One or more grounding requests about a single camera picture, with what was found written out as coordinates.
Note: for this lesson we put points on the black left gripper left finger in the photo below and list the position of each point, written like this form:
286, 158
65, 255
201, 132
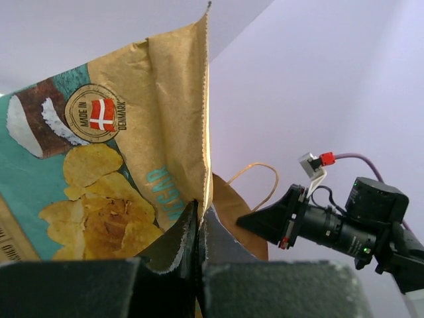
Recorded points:
159, 282

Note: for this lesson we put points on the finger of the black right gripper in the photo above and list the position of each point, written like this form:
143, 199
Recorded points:
279, 223

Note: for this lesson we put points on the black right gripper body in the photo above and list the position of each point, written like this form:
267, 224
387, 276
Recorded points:
322, 226

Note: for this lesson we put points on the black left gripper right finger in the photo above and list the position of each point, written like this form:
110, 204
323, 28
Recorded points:
317, 288

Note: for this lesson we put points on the red brown paper bag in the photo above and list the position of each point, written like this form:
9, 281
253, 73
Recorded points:
242, 212

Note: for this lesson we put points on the tan kraft snack bag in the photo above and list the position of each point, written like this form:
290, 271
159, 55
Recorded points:
99, 161

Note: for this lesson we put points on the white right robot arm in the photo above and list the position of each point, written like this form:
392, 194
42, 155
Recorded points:
368, 227

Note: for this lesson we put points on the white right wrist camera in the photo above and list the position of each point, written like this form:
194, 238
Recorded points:
314, 167

